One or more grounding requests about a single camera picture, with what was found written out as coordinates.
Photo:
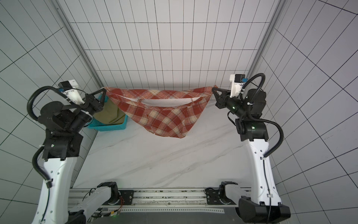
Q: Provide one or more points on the aluminium mounting rail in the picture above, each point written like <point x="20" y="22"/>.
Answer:
<point x="173" y="197"/>

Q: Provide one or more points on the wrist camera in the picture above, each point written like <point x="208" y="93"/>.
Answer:
<point x="237" y="83"/>
<point x="70" y="90"/>

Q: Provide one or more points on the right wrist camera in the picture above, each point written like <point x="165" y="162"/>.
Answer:
<point x="237" y="83"/>

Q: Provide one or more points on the left control board with wires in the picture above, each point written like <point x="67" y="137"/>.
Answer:
<point x="109" y="214"/>

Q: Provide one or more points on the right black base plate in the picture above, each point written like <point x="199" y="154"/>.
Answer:
<point x="213" y="196"/>

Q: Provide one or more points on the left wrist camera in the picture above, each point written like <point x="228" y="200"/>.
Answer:
<point x="70" y="90"/>

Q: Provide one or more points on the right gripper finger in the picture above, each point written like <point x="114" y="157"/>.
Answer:
<point x="217" y="92"/>
<point x="217" y="98"/>

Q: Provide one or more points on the olive green skirt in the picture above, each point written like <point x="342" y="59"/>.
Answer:
<point x="111" y="114"/>

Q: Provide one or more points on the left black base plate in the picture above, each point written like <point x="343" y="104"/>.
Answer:
<point x="125" y="197"/>

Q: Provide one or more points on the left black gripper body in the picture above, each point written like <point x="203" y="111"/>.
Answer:
<point x="92" y="106"/>

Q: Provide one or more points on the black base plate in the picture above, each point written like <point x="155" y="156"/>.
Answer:
<point x="125" y="197"/>
<point x="213" y="196"/>

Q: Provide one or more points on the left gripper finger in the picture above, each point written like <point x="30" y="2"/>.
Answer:
<point x="101" y="93"/>
<point x="101" y="103"/>

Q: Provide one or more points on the red plaid skirt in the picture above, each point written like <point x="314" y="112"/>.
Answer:
<point x="164" y="113"/>

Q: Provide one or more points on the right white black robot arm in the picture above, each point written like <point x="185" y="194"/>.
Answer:
<point x="261" y="137"/>

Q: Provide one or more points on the teal plastic basket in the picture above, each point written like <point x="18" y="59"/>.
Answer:
<point x="96" y="125"/>

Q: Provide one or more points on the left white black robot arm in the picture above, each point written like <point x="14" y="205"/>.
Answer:
<point x="55" y="160"/>

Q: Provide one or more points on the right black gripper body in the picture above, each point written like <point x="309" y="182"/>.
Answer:
<point x="224" y="99"/>

